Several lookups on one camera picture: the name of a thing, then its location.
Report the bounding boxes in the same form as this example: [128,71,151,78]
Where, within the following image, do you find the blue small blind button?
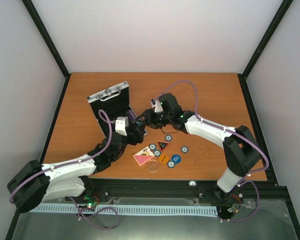
[171,154,182,164]

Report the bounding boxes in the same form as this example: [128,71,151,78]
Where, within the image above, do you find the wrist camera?
[150,99,163,113]
[115,116,129,137]

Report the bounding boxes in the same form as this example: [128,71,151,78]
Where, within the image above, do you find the triangular all in button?
[157,141,169,152]

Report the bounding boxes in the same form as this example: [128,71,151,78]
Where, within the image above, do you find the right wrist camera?
[150,99,163,113]

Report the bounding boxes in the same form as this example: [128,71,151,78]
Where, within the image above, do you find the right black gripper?
[136,108,172,130]

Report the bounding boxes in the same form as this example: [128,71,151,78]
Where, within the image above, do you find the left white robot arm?
[7,127,146,213]

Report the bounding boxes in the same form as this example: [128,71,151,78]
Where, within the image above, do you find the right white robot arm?
[138,93,262,202]

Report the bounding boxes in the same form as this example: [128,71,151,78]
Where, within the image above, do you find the aluminium poker case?
[86,81,142,143]

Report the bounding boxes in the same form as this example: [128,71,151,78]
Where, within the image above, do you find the orange big blind button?
[158,154,169,164]

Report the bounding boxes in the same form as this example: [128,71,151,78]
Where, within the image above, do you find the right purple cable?
[159,79,270,223]

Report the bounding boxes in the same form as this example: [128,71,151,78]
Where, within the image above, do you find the pink yellow card deck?
[133,146,155,166]

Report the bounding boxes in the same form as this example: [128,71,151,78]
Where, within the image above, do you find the purple poker chip stack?
[126,110,137,123]

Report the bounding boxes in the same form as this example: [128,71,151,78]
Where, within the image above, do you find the clear round dealer button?
[146,159,160,173]

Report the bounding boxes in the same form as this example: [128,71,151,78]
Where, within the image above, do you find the black aluminium frame rail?
[22,176,291,206]

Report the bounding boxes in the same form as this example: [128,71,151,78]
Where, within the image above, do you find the light blue cable duct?
[31,203,218,218]

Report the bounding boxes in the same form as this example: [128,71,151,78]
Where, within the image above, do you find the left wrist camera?
[115,116,129,137]

